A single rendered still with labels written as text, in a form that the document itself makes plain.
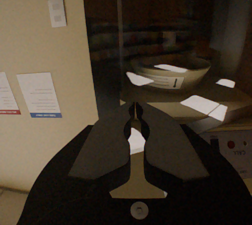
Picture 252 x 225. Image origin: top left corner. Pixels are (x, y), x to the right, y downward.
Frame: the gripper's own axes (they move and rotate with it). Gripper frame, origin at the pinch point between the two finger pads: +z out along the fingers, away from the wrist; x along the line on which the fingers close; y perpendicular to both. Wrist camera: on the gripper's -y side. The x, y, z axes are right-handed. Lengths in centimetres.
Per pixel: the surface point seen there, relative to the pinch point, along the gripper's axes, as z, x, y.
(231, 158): 4.9, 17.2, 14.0
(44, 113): 54, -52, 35
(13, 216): 29, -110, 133
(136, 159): 5.3, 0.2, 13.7
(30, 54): 55, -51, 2
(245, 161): 4.3, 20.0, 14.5
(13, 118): 55, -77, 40
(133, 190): 1.7, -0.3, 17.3
